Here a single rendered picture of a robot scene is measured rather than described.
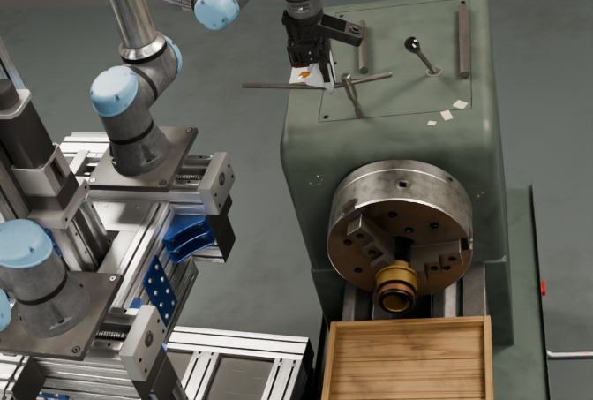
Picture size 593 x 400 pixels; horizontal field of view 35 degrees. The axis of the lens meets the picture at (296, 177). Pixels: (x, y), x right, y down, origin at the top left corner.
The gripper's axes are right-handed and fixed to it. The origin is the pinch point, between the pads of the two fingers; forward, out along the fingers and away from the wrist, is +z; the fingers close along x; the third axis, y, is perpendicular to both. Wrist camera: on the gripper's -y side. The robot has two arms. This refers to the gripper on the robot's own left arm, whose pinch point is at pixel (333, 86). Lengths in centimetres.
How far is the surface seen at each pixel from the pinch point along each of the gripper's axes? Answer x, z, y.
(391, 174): 18.6, 10.7, -12.3
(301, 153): 9.1, 10.9, 8.4
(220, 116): -166, 135, 95
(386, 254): 32.0, 20.9, -10.6
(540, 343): 11, 80, -41
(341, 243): 26.2, 22.8, 0.0
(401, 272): 35.8, 22.4, -13.5
